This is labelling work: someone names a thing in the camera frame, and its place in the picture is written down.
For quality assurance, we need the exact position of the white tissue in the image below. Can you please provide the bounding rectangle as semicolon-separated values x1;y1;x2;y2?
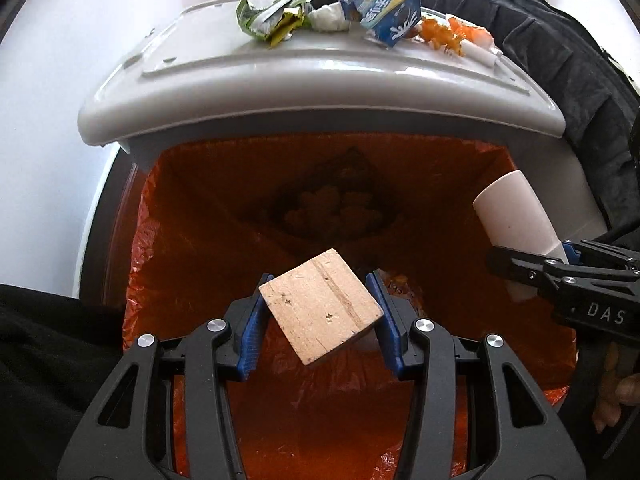
307;2;353;33

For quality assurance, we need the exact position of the orange wrapper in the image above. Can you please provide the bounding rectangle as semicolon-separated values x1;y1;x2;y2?
415;12;493;58

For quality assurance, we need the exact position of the person's right hand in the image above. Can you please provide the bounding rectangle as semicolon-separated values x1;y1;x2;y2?
592;342;640;433

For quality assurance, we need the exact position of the white paper cup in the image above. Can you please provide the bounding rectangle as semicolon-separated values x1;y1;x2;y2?
472;170;566;303

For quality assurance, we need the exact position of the person's black clothing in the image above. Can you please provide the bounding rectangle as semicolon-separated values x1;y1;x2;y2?
0;282;131;480

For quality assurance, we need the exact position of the wooden block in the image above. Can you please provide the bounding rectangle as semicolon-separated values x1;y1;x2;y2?
258;248;385;366

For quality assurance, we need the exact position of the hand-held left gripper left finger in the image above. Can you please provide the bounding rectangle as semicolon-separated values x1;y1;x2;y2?
57;272;276;480

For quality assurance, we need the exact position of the grey lidded trash bin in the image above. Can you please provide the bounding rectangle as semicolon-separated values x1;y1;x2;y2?
77;0;608;480

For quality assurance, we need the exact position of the dark quilted jacket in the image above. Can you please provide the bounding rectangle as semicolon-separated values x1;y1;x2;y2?
356;0;640;233

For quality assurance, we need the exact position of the yellow wrapper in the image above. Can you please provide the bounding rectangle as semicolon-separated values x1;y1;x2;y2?
382;270;418;306

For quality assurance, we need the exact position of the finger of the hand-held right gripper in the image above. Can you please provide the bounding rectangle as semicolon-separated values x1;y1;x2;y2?
486;245;568;307
560;239;640;275

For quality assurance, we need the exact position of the blue milk carton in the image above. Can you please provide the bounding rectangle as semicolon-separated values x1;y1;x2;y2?
340;0;422;47

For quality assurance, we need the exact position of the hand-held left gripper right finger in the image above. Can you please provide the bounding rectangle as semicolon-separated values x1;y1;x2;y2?
364;270;586;480

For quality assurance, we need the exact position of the green snack wrapper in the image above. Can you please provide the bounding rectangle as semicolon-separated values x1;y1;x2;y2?
236;0;313;47

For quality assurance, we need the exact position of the white paper stick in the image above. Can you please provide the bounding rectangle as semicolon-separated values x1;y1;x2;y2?
460;40;506;68

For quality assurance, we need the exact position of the orange plastic bin bag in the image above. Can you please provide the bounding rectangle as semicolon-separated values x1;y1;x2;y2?
122;135;581;480

